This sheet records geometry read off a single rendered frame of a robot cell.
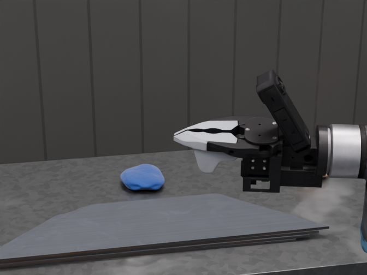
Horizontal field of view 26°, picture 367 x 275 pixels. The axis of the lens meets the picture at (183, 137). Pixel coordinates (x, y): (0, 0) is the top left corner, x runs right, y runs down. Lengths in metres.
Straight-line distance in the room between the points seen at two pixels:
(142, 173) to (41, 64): 1.53
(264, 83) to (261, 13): 2.56
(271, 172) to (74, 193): 0.83
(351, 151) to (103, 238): 0.68
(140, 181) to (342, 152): 0.83
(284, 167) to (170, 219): 0.60
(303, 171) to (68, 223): 0.70
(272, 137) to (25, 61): 2.31
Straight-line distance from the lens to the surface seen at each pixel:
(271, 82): 1.05
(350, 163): 1.10
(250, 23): 3.59
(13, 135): 3.41
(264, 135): 1.09
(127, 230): 1.65
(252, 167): 1.11
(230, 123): 1.13
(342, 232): 1.72
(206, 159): 1.11
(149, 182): 1.84
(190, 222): 1.67
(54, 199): 1.84
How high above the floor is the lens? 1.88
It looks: 23 degrees down
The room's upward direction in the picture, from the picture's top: straight up
